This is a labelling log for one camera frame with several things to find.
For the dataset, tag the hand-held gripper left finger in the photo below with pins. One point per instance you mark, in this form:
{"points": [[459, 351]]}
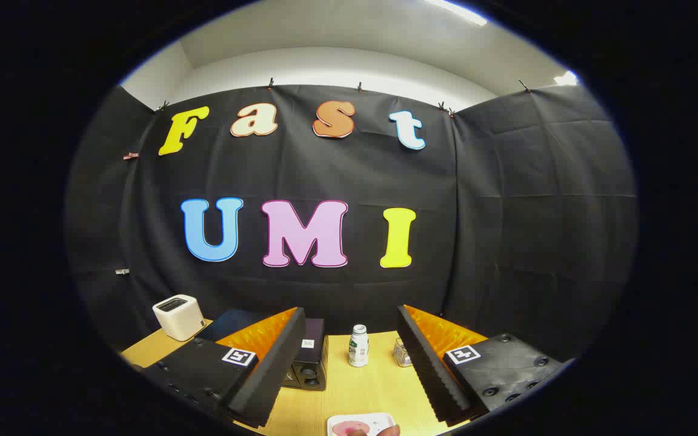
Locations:
{"points": [[276, 363]]}

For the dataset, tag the white drink bottle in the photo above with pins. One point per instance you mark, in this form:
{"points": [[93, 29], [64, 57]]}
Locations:
{"points": [[358, 348]]}

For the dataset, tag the black toaster oven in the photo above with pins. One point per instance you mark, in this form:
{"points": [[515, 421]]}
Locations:
{"points": [[312, 363]]}

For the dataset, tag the black backdrop cloth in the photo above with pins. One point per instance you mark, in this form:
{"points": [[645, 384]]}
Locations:
{"points": [[506, 212]]}

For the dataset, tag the pink round food slice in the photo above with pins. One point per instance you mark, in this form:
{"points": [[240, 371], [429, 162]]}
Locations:
{"points": [[346, 429]]}

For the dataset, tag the ceiling light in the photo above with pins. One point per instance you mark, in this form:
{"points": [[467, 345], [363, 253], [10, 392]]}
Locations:
{"points": [[567, 78]]}

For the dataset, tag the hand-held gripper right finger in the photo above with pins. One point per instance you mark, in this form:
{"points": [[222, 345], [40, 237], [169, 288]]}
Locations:
{"points": [[428, 363]]}

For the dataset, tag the white square plate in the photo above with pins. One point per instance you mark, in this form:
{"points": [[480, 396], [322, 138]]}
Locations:
{"points": [[379, 419]]}

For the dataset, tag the white bread toaster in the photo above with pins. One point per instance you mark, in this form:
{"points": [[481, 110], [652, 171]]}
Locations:
{"points": [[178, 318]]}

